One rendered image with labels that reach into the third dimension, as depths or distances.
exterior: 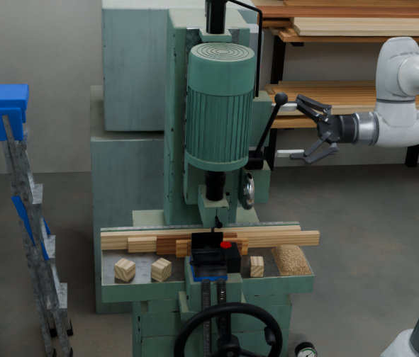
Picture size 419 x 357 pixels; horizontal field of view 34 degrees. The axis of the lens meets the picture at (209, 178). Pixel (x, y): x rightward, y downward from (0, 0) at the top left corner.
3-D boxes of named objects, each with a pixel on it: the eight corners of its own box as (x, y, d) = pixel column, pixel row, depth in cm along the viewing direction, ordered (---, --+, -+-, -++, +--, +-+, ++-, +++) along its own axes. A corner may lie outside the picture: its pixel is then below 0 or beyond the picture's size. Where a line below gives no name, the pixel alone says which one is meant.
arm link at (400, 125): (364, 144, 193) (366, 97, 190) (416, 143, 195) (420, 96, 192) (378, 151, 182) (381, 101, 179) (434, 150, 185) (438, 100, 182)
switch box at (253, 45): (240, 83, 214) (244, 32, 206) (235, 72, 222) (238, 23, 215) (260, 83, 214) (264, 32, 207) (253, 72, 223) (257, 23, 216)
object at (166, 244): (156, 254, 203) (157, 238, 200) (156, 251, 204) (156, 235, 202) (236, 251, 206) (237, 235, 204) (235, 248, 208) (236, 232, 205)
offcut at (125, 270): (123, 270, 195) (122, 258, 193) (135, 275, 193) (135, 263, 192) (114, 277, 192) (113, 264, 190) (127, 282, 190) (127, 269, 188)
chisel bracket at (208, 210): (203, 232, 199) (204, 207, 195) (197, 208, 211) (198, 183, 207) (228, 231, 200) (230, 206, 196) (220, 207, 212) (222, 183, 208)
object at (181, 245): (176, 257, 202) (176, 243, 200) (175, 253, 204) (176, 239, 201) (247, 254, 205) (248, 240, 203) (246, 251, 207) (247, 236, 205)
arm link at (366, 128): (363, 121, 192) (342, 122, 191) (374, 105, 184) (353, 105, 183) (369, 151, 189) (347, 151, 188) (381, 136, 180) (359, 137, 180)
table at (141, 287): (101, 326, 183) (100, 307, 180) (100, 260, 209) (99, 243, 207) (322, 313, 192) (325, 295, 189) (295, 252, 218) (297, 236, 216)
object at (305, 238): (127, 252, 203) (127, 241, 201) (127, 248, 205) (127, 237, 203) (318, 245, 212) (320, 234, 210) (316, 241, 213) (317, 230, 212)
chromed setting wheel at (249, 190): (244, 217, 213) (247, 182, 207) (237, 198, 223) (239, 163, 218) (254, 217, 213) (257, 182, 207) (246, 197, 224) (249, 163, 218)
